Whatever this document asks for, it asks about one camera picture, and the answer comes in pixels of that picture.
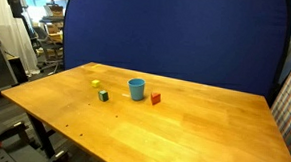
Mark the black floor equipment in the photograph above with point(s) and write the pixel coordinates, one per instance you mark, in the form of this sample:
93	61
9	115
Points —
12	147

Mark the yellow cube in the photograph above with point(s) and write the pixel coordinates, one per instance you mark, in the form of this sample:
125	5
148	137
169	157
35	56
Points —
95	83

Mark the white tape strip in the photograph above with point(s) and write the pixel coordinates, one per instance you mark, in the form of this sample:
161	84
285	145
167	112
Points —
126	95

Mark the green cube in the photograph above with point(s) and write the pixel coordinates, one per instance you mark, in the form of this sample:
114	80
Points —
103	96

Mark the red cube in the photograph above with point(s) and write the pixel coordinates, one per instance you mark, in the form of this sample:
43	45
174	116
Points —
155	98

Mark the black table leg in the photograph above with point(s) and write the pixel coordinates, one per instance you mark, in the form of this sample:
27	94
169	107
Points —
42	135

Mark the blue fabric backdrop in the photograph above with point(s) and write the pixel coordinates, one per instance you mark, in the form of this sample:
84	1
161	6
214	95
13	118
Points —
174	32

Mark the cluttered metal shelf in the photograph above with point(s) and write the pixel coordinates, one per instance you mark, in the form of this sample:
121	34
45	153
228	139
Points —
51	29

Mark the blue plastic cup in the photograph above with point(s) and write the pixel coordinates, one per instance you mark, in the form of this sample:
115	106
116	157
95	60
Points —
136	88

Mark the white curtain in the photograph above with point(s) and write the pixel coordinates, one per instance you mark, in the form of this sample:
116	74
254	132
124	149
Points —
11	30

